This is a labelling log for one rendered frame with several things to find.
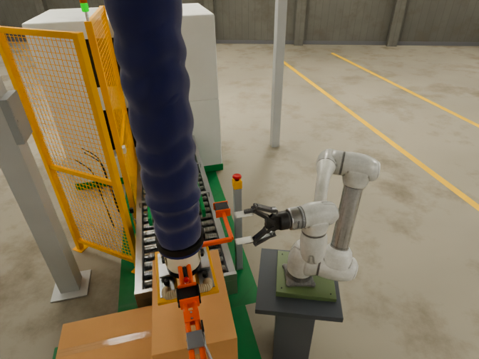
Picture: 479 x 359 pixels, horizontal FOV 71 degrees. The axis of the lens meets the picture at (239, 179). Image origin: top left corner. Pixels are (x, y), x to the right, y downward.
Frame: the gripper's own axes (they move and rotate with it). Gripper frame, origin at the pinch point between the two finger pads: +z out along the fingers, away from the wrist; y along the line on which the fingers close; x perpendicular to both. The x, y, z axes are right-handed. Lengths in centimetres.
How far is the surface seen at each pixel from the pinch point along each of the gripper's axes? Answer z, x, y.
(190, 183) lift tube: 14.8, 17.8, -12.1
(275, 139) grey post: -142, 342, 145
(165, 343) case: 36, 1, 64
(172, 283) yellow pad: 29, 19, 45
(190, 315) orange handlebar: 22.6, -9.6, 33.1
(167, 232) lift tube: 26.9, 17.5, 11.1
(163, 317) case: 36, 15, 64
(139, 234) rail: 54, 122, 99
